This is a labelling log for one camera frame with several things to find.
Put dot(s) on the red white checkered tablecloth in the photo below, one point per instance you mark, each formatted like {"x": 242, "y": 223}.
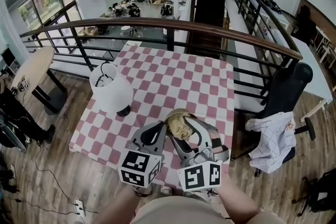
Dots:
{"x": 168, "y": 81}

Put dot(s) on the wooden bowl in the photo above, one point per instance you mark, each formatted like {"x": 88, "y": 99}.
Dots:
{"x": 175, "y": 112}

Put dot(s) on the white power strip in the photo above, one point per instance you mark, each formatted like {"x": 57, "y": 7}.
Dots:
{"x": 79, "y": 206}

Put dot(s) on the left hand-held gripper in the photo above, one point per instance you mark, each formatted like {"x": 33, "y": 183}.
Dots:
{"x": 137, "y": 165}

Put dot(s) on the person's left forearm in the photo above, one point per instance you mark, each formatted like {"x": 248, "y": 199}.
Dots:
{"x": 119, "y": 207}

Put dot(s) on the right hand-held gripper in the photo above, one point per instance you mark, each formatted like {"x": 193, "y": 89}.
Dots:
{"x": 202, "y": 165}

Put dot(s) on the black backpack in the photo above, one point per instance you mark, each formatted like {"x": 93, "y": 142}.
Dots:
{"x": 321, "y": 194}

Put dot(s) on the white desk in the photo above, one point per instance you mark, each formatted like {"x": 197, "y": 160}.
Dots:
{"x": 325, "y": 44}

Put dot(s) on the small patterned cube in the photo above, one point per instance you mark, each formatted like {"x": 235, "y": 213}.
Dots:
{"x": 25, "y": 84}

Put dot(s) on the dark metal wood-topped railing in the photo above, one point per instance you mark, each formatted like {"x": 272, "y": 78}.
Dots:
{"x": 147, "y": 24}

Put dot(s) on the black office chair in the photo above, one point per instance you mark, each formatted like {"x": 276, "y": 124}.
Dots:
{"x": 286, "y": 91}

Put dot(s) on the person's beige clothing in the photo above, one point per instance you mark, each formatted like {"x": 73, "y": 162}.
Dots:
{"x": 178, "y": 211}

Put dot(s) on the person's right forearm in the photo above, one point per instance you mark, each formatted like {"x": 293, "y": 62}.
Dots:
{"x": 237, "y": 202}

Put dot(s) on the round wooden table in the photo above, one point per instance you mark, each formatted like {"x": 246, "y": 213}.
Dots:
{"x": 34, "y": 65}

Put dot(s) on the tan fibre scrubber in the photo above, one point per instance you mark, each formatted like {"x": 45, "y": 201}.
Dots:
{"x": 178, "y": 126}

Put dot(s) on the large black-framed window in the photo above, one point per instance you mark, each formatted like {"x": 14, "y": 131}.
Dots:
{"x": 50, "y": 6}

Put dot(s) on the white table lamp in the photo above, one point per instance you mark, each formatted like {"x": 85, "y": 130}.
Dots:
{"x": 111, "y": 89}

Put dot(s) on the white checked shirt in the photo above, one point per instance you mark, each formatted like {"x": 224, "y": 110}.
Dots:
{"x": 273, "y": 141}

